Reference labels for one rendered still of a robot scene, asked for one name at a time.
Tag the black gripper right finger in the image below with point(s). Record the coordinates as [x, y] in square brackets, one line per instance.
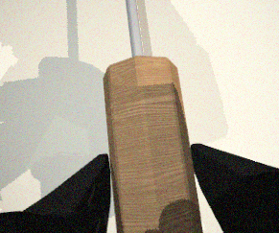
[243, 194]

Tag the wooden-handled tool with grey metal shaft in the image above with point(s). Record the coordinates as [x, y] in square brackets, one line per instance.
[152, 170]

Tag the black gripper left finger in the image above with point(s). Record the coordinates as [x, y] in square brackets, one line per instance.
[79, 205]

